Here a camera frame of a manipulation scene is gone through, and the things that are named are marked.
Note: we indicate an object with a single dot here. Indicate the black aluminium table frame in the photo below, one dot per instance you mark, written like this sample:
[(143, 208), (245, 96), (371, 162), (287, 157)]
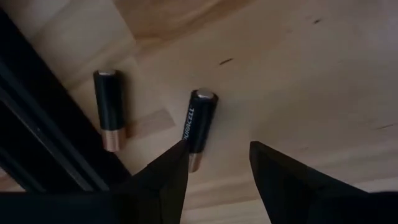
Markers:
[(37, 124)]

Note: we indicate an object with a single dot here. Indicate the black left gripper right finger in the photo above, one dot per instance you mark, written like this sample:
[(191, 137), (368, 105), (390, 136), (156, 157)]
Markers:
[(295, 193)]

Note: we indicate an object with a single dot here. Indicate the black copper Duracell battery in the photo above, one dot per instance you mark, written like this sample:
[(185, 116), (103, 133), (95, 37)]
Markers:
[(200, 124), (109, 102)]

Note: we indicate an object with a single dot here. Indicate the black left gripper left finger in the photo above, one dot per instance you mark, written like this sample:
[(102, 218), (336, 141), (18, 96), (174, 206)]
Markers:
[(155, 193)]

